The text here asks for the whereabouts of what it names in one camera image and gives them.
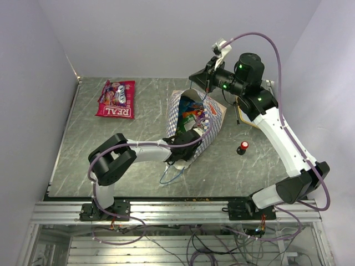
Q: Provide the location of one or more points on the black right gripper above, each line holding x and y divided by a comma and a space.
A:
206, 77

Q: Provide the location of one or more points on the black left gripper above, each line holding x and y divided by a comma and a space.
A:
188, 154

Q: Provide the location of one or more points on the blue checkered paper bag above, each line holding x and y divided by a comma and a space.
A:
212, 123

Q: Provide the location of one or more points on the red REAL crisps bag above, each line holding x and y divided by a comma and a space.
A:
126, 112

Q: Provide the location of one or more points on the green candy bag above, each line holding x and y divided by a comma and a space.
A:
184, 124

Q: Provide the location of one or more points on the purple Fox's candy bag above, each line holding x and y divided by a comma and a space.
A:
117, 93

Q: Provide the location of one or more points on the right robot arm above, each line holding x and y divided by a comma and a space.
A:
305, 173

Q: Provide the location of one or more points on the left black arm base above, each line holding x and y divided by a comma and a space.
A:
118, 211

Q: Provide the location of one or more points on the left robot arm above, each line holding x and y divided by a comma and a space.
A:
110, 161

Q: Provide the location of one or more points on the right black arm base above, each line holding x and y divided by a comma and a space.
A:
243, 208

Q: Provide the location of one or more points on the blue snack bag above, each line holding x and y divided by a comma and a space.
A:
187, 104

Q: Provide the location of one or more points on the orange Fox's candy bag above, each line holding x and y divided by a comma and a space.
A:
197, 113

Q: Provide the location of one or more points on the black whiteboard stand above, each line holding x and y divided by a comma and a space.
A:
236, 112

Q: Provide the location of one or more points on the red emergency stop button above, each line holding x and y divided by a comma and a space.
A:
242, 148

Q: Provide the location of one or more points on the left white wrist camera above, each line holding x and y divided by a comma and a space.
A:
199, 131

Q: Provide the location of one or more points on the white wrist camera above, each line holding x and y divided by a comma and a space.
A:
199, 131
221, 50

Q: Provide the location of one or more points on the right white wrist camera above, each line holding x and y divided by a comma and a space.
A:
221, 50

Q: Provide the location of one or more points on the aluminium frame rail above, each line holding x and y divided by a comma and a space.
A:
67, 213

